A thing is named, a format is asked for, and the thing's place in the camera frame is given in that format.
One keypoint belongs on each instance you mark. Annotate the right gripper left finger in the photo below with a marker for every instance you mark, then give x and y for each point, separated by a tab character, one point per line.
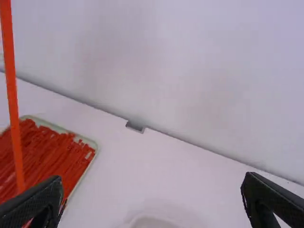
31	206

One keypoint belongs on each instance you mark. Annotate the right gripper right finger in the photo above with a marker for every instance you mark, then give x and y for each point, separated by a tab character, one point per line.
273	202

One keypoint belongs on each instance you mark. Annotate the pale tray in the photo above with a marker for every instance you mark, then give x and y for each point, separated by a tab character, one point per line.
91	142

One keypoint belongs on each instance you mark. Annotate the white dish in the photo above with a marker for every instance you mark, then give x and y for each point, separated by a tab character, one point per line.
156	223

